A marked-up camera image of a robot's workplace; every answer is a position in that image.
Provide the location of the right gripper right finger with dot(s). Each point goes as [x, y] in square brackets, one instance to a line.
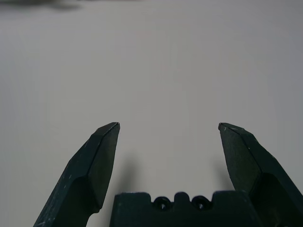
[260, 175]

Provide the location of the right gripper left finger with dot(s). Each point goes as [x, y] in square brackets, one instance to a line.
[85, 175]

